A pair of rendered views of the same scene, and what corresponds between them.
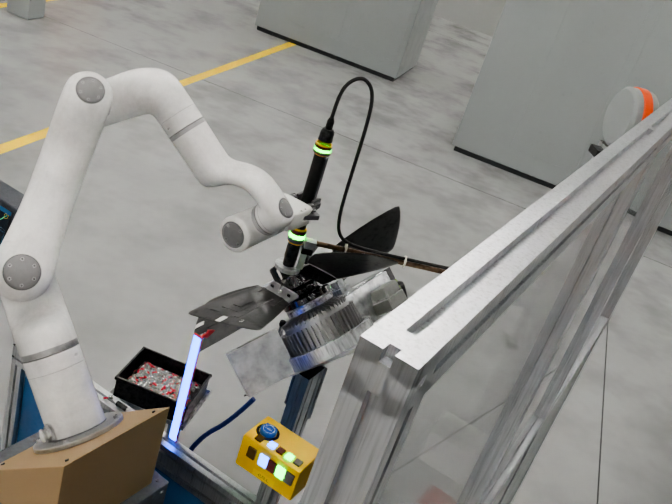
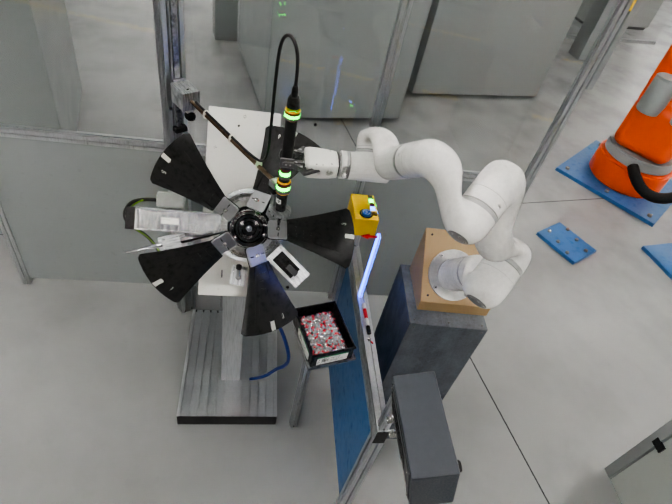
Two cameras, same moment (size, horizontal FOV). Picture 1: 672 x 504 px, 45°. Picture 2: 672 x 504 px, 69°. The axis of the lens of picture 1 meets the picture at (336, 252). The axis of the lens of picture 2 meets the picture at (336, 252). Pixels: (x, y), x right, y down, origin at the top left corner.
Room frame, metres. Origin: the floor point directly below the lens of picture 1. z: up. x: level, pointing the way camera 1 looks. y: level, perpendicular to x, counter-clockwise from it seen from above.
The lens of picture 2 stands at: (2.44, 1.19, 2.29)
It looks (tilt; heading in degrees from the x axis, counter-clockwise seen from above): 44 degrees down; 233
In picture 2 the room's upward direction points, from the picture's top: 14 degrees clockwise
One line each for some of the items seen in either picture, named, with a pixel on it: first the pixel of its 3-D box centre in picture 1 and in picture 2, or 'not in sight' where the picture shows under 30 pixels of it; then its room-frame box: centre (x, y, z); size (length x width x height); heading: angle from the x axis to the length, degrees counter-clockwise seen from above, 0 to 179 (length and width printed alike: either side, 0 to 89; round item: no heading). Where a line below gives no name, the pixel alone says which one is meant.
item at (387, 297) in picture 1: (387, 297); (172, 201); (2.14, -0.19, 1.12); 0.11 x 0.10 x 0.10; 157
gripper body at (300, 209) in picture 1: (284, 211); (322, 162); (1.78, 0.15, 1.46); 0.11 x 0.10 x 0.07; 157
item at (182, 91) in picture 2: not in sight; (184, 95); (2.01, -0.50, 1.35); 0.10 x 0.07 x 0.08; 102
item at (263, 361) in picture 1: (261, 362); (286, 264); (1.82, 0.10, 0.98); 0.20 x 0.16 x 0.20; 67
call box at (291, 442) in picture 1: (278, 459); (362, 216); (1.43, -0.02, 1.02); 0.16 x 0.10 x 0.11; 67
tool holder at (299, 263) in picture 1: (295, 253); (279, 198); (1.88, 0.10, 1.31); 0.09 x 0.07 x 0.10; 102
